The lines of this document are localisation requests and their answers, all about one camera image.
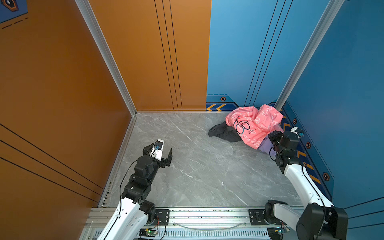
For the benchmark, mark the black cloth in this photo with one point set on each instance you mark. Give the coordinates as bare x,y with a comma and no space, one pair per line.
224,132

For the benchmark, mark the aluminium corner post right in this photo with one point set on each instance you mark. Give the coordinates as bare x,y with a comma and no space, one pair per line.
318,34

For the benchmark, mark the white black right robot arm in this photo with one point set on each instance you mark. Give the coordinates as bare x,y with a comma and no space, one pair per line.
320,220

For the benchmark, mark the purple cloth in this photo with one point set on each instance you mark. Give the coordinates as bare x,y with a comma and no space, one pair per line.
271,143

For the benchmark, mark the green circuit board right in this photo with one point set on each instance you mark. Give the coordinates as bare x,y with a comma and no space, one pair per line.
282,230

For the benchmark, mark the aluminium corner post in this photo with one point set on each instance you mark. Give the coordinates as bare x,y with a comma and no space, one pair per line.
318,34
101,42

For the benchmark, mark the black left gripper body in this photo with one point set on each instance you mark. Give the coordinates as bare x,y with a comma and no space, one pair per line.
163,162

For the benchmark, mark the green circuit board left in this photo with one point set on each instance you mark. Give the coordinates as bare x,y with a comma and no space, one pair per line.
148,233

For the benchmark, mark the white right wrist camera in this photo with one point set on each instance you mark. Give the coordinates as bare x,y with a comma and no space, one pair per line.
297,131

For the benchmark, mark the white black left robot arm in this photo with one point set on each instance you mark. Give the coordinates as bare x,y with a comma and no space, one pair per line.
135,218

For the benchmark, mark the green circuit board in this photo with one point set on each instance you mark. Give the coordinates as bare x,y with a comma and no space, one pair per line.
282,230
148,233

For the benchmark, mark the pink printed cloth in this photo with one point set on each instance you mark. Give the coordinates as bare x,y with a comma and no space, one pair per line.
253,125

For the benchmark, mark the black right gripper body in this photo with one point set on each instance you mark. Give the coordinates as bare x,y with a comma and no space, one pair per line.
276,139

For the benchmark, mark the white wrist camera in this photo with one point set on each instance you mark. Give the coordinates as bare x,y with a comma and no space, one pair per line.
157,150
297,131

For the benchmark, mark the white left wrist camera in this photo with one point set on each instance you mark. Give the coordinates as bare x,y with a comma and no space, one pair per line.
157,150

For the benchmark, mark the aluminium corner post left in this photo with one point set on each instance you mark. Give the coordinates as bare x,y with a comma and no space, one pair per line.
101,42

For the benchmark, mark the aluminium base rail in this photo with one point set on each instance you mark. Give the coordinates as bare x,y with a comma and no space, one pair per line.
218,223

